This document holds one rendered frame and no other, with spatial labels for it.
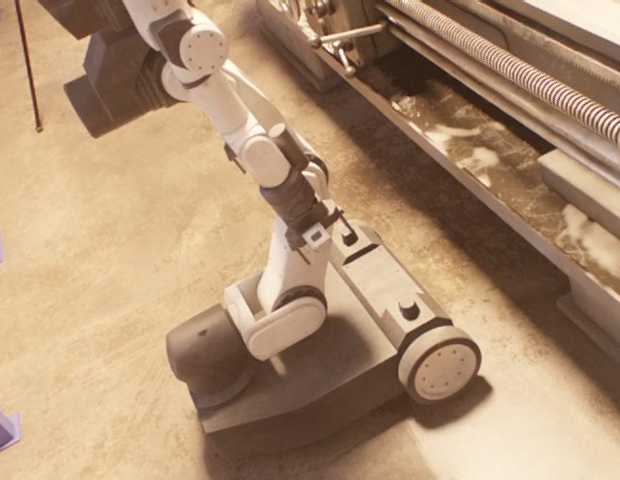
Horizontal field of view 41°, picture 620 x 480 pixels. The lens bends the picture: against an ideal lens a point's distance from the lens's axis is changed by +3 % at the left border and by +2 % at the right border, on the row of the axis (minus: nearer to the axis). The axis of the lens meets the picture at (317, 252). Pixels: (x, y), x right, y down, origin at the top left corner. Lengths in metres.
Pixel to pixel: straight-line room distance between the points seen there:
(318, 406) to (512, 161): 0.73
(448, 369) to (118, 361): 1.07
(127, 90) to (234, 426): 0.82
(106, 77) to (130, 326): 1.24
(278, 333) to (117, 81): 0.70
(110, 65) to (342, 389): 0.88
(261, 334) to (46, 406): 0.90
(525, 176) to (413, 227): 0.67
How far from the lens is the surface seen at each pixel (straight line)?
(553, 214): 1.79
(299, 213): 1.54
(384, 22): 2.23
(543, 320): 2.12
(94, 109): 1.58
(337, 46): 2.28
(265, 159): 1.44
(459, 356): 1.94
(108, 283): 2.87
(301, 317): 1.90
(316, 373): 1.94
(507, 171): 1.93
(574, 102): 1.51
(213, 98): 1.39
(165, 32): 1.32
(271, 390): 1.96
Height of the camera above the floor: 1.56
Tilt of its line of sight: 38 degrees down
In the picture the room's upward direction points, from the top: 24 degrees counter-clockwise
